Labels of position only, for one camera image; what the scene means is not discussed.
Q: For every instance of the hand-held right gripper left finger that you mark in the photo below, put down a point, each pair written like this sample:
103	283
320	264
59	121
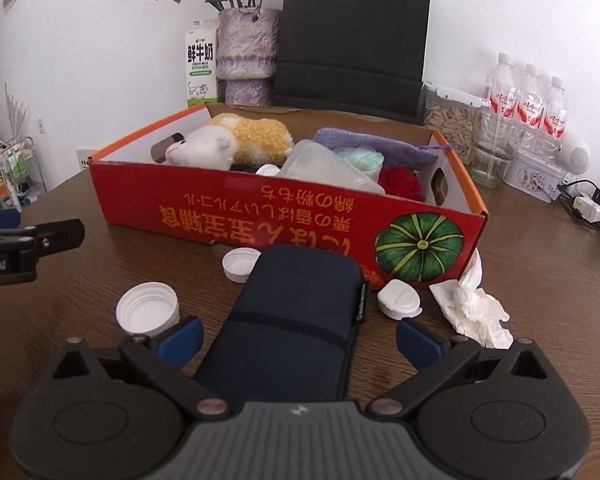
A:
182	342

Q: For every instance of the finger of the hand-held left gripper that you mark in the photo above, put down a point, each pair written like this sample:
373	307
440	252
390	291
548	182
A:
0	220
55	237

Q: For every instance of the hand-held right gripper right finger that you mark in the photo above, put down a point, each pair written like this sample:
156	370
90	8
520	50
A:
420	345

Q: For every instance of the large white jar lid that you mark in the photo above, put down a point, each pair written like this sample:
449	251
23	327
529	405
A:
145	310

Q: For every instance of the navy blue zip case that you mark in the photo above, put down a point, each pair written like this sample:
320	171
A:
290	300

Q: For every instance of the red cardboard box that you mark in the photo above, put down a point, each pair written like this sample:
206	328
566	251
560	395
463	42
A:
280	215

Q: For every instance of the red fabric rose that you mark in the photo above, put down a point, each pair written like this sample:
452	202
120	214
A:
400	182

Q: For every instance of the pale round bundle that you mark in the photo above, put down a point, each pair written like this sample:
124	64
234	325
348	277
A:
362	160

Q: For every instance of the clear plastic jar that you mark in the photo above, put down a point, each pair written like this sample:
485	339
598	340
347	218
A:
315	165

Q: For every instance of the white yellow plush toy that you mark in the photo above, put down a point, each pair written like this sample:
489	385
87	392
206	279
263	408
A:
260	140

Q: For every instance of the clear container of seeds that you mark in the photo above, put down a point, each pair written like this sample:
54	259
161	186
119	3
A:
450	125

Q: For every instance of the white flip-top cap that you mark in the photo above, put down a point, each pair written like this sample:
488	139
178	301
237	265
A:
397	299

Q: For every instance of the metal storage rack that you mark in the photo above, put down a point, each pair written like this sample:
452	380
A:
10	160

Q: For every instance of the crumpled white tissue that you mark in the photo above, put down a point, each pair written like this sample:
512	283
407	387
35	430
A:
475	310

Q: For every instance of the white sign board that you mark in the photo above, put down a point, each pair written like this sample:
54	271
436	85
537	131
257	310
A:
83	158

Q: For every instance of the small white bottle cap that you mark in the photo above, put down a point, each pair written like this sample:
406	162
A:
240	266

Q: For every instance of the dried pampas grass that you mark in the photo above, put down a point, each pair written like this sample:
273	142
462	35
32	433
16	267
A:
16	115

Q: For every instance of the clear drinking glass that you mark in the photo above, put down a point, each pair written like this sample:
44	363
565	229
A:
495	160

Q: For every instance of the white plug adapter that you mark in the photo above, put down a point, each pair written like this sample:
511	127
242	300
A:
587	208

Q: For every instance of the white green milk carton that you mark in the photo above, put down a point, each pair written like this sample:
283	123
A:
200	70

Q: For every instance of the white round speaker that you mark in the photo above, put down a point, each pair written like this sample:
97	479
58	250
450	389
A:
577	156

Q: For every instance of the red label water bottle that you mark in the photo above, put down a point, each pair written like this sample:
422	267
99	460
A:
530	107
555	120
500	95

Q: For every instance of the purple textured vase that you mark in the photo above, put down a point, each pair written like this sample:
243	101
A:
247	45

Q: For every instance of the black paper bag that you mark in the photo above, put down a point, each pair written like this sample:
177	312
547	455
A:
350	35

